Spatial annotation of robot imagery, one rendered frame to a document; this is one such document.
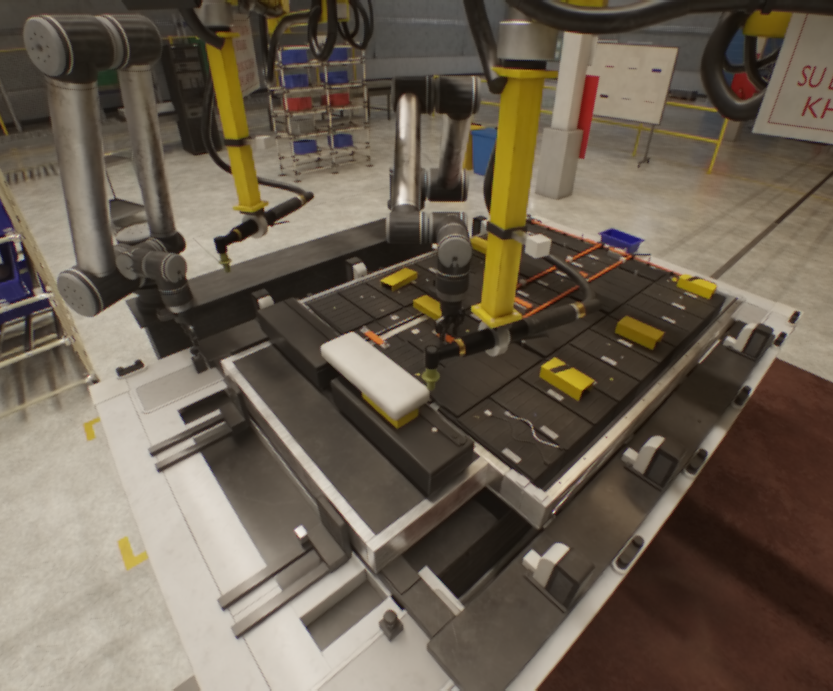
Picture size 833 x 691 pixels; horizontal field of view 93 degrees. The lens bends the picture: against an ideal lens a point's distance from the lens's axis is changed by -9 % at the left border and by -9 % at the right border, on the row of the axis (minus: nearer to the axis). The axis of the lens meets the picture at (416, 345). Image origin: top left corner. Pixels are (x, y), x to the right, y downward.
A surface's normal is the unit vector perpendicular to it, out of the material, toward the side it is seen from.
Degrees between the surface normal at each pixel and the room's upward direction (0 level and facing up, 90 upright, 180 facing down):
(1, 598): 0
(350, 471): 0
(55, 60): 95
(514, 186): 90
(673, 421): 0
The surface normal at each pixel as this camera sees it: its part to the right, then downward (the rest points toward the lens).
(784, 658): 0.00, -0.81
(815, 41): -0.43, 0.54
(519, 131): 0.44, 0.53
